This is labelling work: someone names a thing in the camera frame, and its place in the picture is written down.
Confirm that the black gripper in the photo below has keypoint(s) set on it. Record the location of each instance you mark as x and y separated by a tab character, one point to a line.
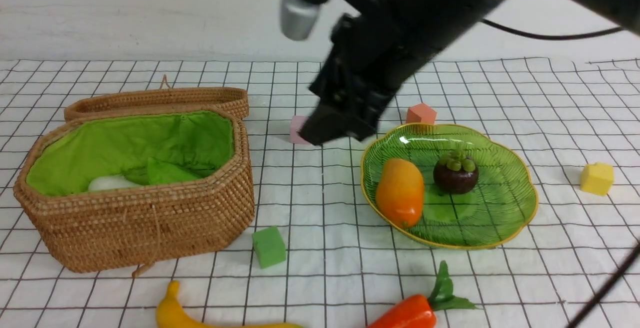
364	70

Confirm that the orange yellow toy mango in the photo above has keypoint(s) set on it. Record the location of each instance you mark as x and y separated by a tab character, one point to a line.
400	193

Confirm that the purple toy mangosteen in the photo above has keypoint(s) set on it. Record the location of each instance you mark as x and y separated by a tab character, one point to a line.
456	172

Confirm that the green toy cucumber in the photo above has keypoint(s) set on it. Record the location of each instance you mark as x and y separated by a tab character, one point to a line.
158	172

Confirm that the orange toy carrot with leaves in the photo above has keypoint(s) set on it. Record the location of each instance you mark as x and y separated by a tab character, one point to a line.
418	311

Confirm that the white toy radish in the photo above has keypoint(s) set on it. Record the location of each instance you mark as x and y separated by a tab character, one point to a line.
109	183

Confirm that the yellow toy banana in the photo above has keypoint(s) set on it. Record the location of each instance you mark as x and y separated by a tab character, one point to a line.
170	314

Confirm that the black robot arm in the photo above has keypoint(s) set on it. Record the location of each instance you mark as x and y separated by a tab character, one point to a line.
430	26

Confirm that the orange foam cube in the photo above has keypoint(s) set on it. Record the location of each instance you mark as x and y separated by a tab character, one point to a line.
421	113

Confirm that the pink foam cube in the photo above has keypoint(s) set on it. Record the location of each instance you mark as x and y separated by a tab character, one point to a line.
295	126

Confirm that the green glass leaf plate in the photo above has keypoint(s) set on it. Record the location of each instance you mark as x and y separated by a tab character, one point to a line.
502	203

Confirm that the white checkered tablecloth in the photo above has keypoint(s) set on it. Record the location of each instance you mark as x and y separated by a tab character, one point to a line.
344	266

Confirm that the green foam cube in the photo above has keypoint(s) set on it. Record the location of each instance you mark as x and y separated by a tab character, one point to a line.
269	247

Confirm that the yellow foam cube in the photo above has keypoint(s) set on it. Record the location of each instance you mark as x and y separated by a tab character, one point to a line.
597	178

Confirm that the woven wicker basket green lining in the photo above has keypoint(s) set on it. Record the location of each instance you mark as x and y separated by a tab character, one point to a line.
95	231

